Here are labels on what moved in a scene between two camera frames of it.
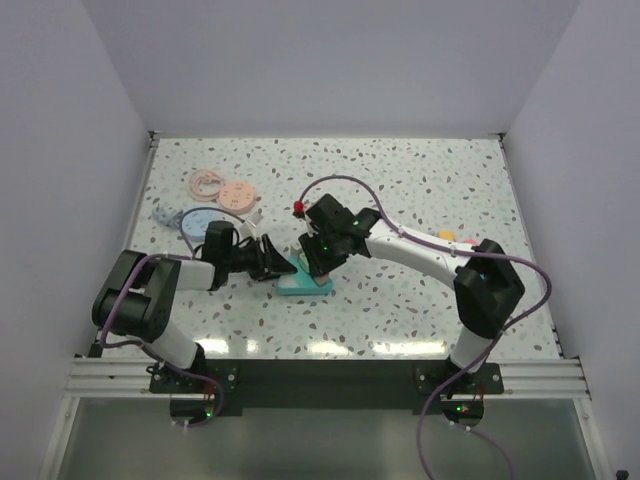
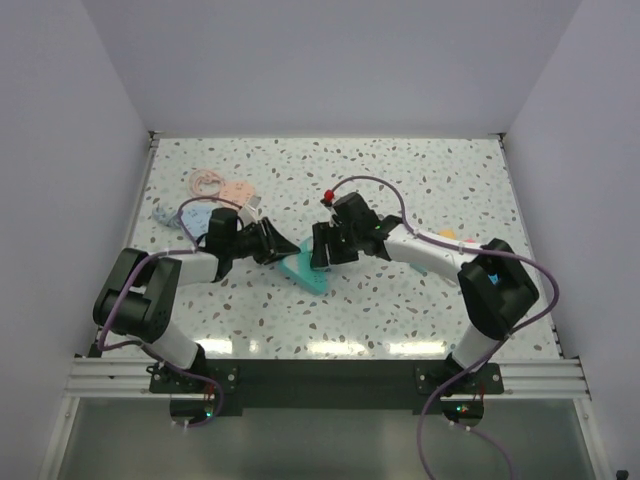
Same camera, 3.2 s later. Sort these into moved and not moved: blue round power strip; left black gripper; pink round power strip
Moved: left black gripper
Not moved: blue round power strip; pink round power strip
